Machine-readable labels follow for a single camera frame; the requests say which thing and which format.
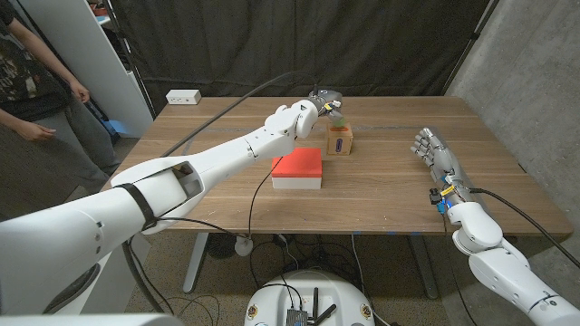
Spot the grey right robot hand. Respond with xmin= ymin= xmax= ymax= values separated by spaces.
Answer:
xmin=410 ymin=127 xmax=464 ymax=187

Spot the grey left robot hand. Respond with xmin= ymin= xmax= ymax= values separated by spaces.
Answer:
xmin=308 ymin=89 xmax=345 ymax=126

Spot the red-lidded white box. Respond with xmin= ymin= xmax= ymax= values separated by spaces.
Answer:
xmin=270 ymin=147 xmax=324 ymax=190

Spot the wooden slotted coin box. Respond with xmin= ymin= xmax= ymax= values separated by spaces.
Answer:
xmin=325 ymin=122 xmax=354 ymax=157

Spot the grey tape outline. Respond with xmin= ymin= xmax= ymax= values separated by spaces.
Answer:
xmin=180 ymin=125 xmax=504 ymax=230

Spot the black curtain backdrop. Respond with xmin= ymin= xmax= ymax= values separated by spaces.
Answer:
xmin=108 ymin=0 xmax=493 ymax=114

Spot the black stand pole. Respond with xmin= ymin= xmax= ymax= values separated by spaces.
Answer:
xmin=441 ymin=0 xmax=499 ymax=96
xmin=101 ymin=0 xmax=158 ymax=119

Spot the white power strip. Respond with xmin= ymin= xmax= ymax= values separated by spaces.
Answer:
xmin=165 ymin=89 xmax=202 ymax=106

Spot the white robot torso base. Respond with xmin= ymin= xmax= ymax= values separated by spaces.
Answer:
xmin=244 ymin=270 xmax=376 ymax=326

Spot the small white round object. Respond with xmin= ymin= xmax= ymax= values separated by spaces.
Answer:
xmin=234 ymin=233 xmax=254 ymax=257

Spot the small black fan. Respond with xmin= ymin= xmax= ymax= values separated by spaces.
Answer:
xmin=207 ymin=233 xmax=237 ymax=260

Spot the white table leg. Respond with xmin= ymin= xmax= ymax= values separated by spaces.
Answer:
xmin=183 ymin=233 xmax=209 ymax=294

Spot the blue object by cabinet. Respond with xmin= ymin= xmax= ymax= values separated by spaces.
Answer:
xmin=101 ymin=118 xmax=126 ymax=137

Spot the white cabinet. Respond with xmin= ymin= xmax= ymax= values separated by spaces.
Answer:
xmin=17 ymin=0 xmax=155 ymax=139

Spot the standing person in grey trousers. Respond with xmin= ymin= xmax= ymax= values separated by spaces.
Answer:
xmin=0 ymin=0 xmax=121 ymax=218

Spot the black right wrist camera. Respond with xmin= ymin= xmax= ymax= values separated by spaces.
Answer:
xmin=428 ymin=187 xmax=450 ymax=215

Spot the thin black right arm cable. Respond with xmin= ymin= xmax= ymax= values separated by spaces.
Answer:
xmin=441 ymin=212 xmax=479 ymax=326

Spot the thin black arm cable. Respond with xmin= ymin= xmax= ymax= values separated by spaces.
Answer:
xmin=441 ymin=212 xmax=479 ymax=326
xmin=153 ymin=156 xmax=285 ymax=240

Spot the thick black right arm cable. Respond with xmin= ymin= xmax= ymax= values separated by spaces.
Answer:
xmin=469 ymin=187 xmax=580 ymax=268

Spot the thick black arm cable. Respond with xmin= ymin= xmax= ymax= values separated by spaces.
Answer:
xmin=121 ymin=71 xmax=318 ymax=316
xmin=469 ymin=187 xmax=580 ymax=268

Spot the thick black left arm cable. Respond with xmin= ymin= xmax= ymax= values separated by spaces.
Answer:
xmin=121 ymin=71 xmax=318 ymax=316

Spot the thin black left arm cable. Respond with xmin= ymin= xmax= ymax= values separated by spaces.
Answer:
xmin=153 ymin=156 xmax=285 ymax=240

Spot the white floor cable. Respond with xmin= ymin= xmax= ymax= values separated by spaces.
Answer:
xmin=351 ymin=234 xmax=386 ymax=326

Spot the black floor cable tangle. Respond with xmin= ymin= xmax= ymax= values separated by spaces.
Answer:
xmin=247 ymin=233 xmax=363 ymax=284

